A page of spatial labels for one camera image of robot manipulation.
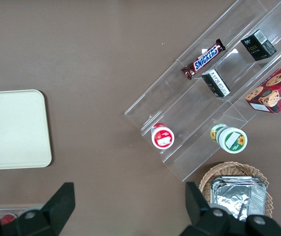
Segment red plaid cookie box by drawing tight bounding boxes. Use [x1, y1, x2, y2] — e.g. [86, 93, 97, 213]
[245, 52, 281, 114]

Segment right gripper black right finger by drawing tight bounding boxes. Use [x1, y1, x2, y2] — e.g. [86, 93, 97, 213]
[179, 181, 231, 236]

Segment black box with white label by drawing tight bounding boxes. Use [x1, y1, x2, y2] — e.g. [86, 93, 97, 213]
[201, 69, 231, 98]

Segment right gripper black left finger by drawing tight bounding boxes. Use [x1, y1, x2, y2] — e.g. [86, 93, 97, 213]
[15, 182, 76, 236]

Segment beige rectangular tray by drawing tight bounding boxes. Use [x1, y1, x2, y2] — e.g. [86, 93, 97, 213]
[0, 89, 53, 171]

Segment clear acrylic bottle rack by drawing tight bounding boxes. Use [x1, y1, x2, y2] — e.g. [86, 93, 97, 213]
[0, 207, 33, 222]

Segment red cola bottle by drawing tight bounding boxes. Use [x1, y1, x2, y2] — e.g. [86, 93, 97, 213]
[0, 213, 17, 226]

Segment green lidded sunflower jar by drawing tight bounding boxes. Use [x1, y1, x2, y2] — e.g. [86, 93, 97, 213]
[210, 123, 248, 154]

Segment Snickers chocolate bar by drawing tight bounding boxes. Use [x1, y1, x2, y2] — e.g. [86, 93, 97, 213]
[181, 38, 226, 81]

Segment red lidded white jar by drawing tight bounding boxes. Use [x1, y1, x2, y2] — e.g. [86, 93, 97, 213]
[151, 122, 175, 150]

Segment silver foil packets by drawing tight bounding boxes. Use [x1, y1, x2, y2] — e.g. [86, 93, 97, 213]
[209, 176, 268, 222]

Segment light wicker basket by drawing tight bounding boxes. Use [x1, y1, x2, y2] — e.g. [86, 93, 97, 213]
[198, 161, 274, 219]

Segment clear acrylic stepped shelf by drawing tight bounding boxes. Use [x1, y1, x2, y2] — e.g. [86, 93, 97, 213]
[124, 0, 281, 182]

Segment black box with barcode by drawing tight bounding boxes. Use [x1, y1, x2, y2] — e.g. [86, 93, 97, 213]
[240, 29, 278, 61]

